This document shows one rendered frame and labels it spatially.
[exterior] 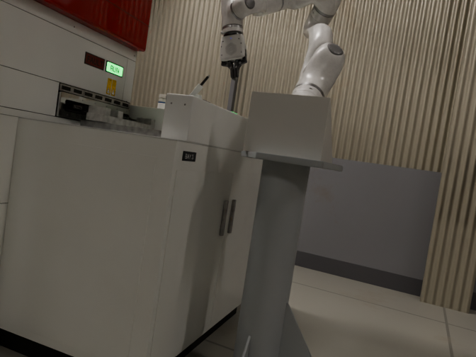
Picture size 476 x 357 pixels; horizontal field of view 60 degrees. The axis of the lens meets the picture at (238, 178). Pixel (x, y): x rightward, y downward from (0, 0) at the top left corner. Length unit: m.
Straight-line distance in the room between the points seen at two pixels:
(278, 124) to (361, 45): 2.21
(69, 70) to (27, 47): 0.20
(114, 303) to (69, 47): 0.98
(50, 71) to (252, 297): 1.09
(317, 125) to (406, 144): 2.04
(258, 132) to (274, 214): 0.27
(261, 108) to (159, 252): 0.55
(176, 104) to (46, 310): 0.81
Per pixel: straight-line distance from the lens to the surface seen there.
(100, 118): 1.69
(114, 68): 1.98
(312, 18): 1.99
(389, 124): 3.31
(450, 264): 3.18
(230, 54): 1.68
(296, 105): 1.32
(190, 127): 1.29
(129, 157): 1.30
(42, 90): 1.69
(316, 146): 1.29
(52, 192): 1.50
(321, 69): 1.59
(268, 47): 3.67
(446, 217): 3.14
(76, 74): 1.81
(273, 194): 1.34
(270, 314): 1.43
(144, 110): 2.03
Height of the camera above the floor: 0.80
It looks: 3 degrees down
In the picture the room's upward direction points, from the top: 9 degrees clockwise
